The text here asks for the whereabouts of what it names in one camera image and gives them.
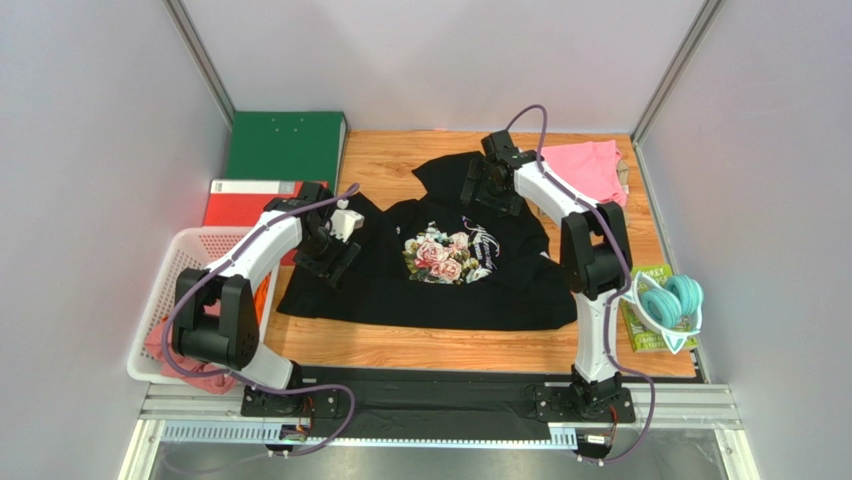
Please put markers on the aluminium frame rail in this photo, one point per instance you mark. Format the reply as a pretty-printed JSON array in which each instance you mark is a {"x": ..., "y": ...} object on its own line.
[{"x": 188, "y": 415}]

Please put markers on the folded beige t shirt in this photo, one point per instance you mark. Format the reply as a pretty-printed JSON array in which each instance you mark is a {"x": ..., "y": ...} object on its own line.
[{"x": 603, "y": 180}]

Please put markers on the green ring binder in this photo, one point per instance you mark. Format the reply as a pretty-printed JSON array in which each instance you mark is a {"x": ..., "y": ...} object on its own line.
[{"x": 287, "y": 146}]

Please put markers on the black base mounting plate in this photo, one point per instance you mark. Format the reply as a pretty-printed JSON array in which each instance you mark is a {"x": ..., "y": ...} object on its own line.
[{"x": 398, "y": 404}]

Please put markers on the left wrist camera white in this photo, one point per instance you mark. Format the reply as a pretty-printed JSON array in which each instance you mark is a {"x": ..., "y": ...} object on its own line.
[{"x": 344, "y": 221}]

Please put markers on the folded pink t shirt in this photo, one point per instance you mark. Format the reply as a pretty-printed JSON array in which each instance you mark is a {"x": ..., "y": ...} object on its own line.
[{"x": 591, "y": 149}]

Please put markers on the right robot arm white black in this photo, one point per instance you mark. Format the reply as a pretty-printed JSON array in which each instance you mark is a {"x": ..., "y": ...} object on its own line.
[{"x": 594, "y": 249}]

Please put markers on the teal headphones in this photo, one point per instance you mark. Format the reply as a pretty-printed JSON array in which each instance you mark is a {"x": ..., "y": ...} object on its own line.
[{"x": 672, "y": 301}]

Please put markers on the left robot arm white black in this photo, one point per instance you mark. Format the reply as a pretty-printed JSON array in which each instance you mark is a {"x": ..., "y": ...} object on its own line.
[{"x": 214, "y": 320}]

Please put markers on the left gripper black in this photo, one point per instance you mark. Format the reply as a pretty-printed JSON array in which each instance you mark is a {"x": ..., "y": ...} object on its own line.
[{"x": 332, "y": 269}]

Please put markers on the black floral t shirt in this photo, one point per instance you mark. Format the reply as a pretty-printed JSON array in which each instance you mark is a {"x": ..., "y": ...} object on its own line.
[{"x": 437, "y": 263}]

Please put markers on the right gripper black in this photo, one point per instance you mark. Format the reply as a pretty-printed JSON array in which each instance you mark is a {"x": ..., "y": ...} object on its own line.
[{"x": 480, "y": 192}]

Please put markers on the red ring binder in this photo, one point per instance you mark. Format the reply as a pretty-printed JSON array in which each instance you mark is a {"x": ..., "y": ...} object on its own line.
[{"x": 239, "y": 203}]

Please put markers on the orange t shirt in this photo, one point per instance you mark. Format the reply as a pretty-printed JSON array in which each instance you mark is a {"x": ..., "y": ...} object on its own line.
[{"x": 260, "y": 298}]

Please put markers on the dusty pink t shirt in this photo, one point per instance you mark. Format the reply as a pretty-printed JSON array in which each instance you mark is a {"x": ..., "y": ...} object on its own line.
[{"x": 218, "y": 384}]

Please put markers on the white plastic laundry basket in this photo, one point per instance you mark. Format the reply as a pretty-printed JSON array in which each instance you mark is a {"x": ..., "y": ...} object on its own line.
[{"x": 190, "y": 248}]

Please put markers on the green book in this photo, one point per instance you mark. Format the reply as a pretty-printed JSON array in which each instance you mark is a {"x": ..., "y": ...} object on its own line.
[{"x": 656, "y": 339}]

